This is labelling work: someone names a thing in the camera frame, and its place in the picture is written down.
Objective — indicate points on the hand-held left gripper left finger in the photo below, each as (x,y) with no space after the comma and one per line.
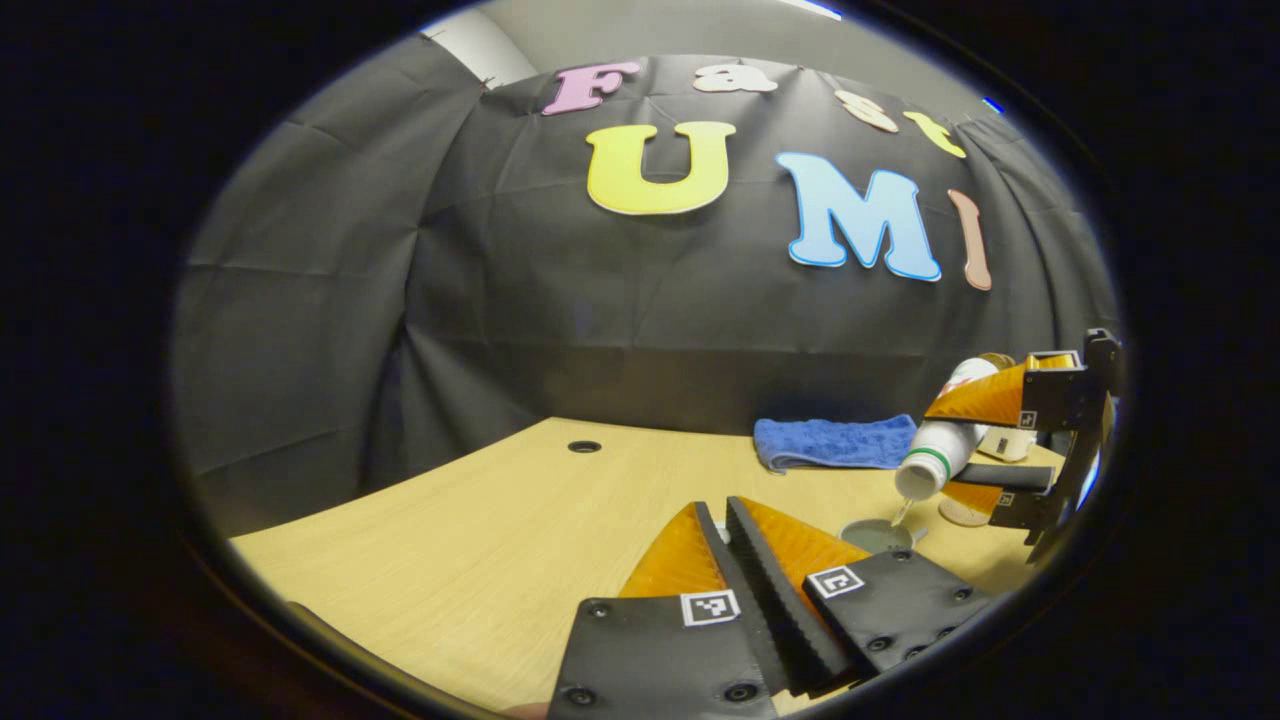
(762,650)

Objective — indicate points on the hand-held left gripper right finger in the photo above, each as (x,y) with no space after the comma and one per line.
(790,610)

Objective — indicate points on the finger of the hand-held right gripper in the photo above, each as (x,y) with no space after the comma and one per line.
(985,400)
(1000,477)

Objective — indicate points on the round brown coaster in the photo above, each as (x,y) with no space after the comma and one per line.
(962,514)

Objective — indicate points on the white green-label water bottle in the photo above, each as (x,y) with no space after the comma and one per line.
(940,450)

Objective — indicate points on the white teacup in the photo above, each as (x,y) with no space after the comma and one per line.
(875,536)

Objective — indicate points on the brown bread slice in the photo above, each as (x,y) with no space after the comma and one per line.
(1000,359)

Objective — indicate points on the blue towel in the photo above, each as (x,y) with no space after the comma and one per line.
(835,442)

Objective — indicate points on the black backdrop cloth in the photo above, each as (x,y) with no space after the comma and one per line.
(600,330)

